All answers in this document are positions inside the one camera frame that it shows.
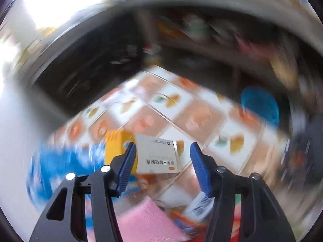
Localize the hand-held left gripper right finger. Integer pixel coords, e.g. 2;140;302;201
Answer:
190;142;297;242

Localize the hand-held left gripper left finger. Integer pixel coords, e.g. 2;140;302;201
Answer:
29;142;138;242

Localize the white medicine box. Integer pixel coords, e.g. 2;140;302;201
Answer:
134;134;186;174

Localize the pink mesh sponge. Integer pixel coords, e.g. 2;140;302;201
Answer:
115;198;187;242

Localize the blue toothpaste box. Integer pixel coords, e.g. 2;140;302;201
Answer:
28;142;106;212

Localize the blue plastic basket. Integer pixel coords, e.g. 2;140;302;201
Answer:
240;86;280;128

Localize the yellow cardboard box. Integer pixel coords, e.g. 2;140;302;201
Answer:
104;130;138;173

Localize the grey white packet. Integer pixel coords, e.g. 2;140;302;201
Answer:
184;192;215;223

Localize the concrete kitchen counter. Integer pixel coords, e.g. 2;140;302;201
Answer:
30;0;323;86

